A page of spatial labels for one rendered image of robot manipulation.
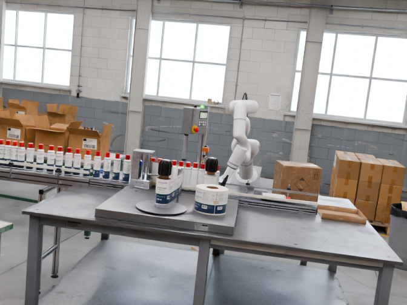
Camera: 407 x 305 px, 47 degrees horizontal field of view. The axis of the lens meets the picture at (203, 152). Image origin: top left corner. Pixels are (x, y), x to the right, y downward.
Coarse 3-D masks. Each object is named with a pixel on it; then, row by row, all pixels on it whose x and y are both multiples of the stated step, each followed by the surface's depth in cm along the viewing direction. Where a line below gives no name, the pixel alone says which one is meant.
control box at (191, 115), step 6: (186, 108) 337; (192, 108) 334; (198, 108) 338; (204, 108) 345; (186, 114) 338; (192, 114) 334; (198, 114) 338; (186, 120) 338; (192, 120) 335; (198, 120) 339; (204, 120) 344; (186, 126) 338; (192, 126) 335; (198, 126) 340; (204, 126) 345; (186, 132) 338; (192, 132) 336; (198, 132) 341; (204, 132) 346
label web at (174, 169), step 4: (156, 164) 335; (152, 168) 338; (156, 168) 335; (172, 168) 326; (176, 168) 325; (152, 172) 338; (156, 172) 336; (172, 172) 326; (176, 172) 325; (152, 176) 338; (156, 176) 336; (172, 176) 328; (176, 176) 326; (180, 176) 302; (180, 180) 306; (180, 184) 310; (180, 188) 315
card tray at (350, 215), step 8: (320, 208) 345; (328, 208) 345; (336, 208) 344; (344, 208) 343; (352, 208) 343; (320, 216) 324; (328, 216) 320; (336, 216) 319; (344, 216) 319; (352, 216) 334; (360, 216) 333
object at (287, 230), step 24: (72, 192) 319; (96, 192) 326; (240, 192) 376; (48, 216) 265; (72, 216) 266; (240, 216) 304; (264, 216) 310; (288, 216) 317; (312, 216) 324; (240, 240) 255; (264, 240) 259; (288, 240) 263; (312, 240) 268; (336, 240) 273; (360, 240) 278; (384, 240) 283
